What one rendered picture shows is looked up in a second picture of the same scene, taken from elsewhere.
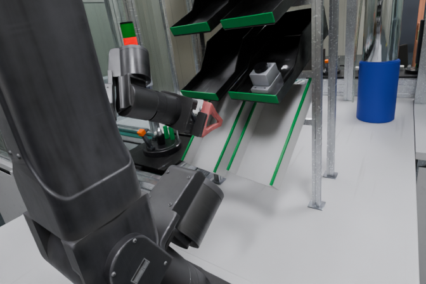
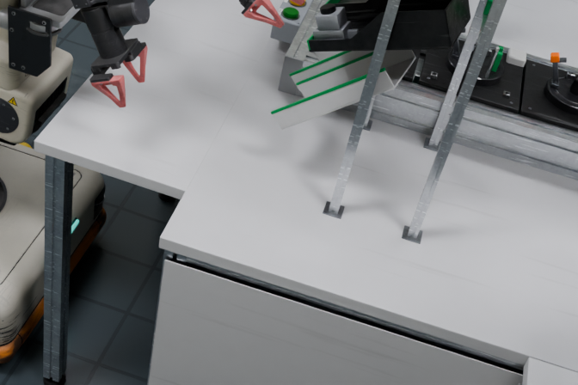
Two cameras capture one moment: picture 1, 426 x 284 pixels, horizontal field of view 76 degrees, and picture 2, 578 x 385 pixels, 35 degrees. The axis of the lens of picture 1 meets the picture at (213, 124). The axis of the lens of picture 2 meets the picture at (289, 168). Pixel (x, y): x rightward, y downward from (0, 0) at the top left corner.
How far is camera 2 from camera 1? 1.64 m
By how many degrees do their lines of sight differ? 55
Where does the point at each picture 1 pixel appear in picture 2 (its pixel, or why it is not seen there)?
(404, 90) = not seen: outside the picture
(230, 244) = (248, 138)
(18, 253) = (202, 3)
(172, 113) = not seen: outside the picture
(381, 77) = not seen: outside the picture
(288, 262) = (234, 178)
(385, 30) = not seen: outside the picture
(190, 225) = (112, 10)
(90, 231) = not seen: outside the picture
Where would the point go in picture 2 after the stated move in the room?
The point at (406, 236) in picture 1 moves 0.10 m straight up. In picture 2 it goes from (293, 271) to (303, 235)
